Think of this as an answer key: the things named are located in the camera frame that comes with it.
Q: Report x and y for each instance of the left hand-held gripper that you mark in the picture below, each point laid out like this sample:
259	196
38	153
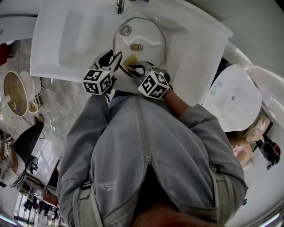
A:
97	83

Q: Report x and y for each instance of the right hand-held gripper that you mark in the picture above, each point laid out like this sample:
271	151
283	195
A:
153	85

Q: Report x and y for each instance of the yellow sponge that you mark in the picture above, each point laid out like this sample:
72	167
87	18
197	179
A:
129	61

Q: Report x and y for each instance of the glass lid with wooden knob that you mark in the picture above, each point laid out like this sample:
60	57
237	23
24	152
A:
135	46

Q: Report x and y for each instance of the person's right forearm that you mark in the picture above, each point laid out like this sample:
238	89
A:
175	104

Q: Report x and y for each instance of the chrome sink drain plug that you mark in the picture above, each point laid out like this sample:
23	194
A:
125	30

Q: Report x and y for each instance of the chrome faucet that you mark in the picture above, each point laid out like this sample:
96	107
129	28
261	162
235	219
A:
119	7

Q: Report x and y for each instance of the white ceramic sink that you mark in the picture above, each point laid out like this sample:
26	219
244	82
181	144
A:
55	44

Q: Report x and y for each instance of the person in white coat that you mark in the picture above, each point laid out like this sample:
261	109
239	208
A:
122	144

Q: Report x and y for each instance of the round white side table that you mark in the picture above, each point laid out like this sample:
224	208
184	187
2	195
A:
28	84

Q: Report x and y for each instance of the small white rack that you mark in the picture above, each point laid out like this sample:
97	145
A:
36	104

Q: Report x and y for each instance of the white rectangular fixture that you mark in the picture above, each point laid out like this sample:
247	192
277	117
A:
15	28

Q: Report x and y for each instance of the white oval tub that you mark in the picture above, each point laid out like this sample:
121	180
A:
235	106

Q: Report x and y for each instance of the orange brown armchair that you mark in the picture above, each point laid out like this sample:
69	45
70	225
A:
5	54

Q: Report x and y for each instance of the white cylinder vase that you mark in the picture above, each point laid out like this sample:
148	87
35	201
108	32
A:
6	99

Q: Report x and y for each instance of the person's black undershirt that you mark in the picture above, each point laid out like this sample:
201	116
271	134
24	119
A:
153	190

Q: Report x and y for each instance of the pink cloth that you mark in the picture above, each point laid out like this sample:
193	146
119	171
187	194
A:
237	149

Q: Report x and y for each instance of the dark wooden table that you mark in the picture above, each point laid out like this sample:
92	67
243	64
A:
53	177

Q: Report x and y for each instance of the large cardboard box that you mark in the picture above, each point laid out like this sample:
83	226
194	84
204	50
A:
257	130

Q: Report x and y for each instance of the person's beige harness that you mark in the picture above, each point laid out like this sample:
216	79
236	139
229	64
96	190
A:
84	208

